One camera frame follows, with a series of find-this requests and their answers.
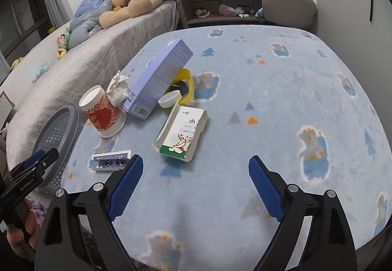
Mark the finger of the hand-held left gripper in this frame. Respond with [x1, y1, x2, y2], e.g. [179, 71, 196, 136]
[9, 148, 60, 178]
[22, 150, 47, 169]

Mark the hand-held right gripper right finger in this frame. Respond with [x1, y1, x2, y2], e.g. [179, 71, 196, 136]
[248, 155, 358, 271]

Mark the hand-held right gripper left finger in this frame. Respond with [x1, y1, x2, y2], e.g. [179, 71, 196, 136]
[35, 154, 144, 271]

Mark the grey perforated plastic basket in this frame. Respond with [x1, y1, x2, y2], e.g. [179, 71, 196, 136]
[31, 104, 81, 195]

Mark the red and white paper cup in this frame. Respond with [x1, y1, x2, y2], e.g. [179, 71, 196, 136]
[79, 85, 127, 138]

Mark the white green cartoon carton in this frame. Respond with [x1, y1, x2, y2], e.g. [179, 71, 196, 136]
[152, 102, 209, 163]

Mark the long purple cardboard box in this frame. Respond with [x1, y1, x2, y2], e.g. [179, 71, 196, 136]
[122, 38, 194, 121]

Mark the yellow plastic lid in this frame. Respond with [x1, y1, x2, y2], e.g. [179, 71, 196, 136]
[170, 68, 196, 105]

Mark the person's left hand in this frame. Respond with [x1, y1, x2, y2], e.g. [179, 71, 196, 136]
[6, 197, 42, 259]

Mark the purple floral clothing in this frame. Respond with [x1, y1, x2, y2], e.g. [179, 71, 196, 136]
[26, 197, 51, 217]

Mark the small purple blister pack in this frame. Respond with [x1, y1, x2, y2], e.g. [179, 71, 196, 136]
[90, 150, 132, 172]

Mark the light blue plush toy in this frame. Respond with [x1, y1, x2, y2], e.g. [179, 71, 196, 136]
[32, 63, 49, 83]

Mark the crumpled white tissue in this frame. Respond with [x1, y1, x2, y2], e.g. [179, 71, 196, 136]
[106, 70, 137, 107]

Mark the white round lid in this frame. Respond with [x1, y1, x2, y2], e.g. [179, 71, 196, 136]
[158, 90, 182, 109]

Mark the bed with grey checked sheet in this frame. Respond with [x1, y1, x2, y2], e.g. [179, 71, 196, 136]
[0, 0, 181, 171]

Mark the green hooded plush doll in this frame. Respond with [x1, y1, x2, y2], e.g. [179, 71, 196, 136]
[58, 27, 72, 49]

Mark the light blue quilt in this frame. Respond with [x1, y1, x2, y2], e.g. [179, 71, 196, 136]
[68, 4, 118, 50]

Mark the dark window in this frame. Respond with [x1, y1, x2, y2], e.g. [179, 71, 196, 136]
[0, 0, 52, 54]

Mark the blue star pillow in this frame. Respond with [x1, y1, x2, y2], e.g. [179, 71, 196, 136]
[73, 0, 114, 18]

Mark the grey upholstered chair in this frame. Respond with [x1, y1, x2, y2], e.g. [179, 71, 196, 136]
[262, 0, 317, 29]

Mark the pink plastic bag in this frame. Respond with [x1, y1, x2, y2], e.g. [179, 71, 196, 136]
[219, 4, 245, 16]

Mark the grey open shelf unit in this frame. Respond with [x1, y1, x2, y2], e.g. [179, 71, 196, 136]
[178, 0, 278, 29]

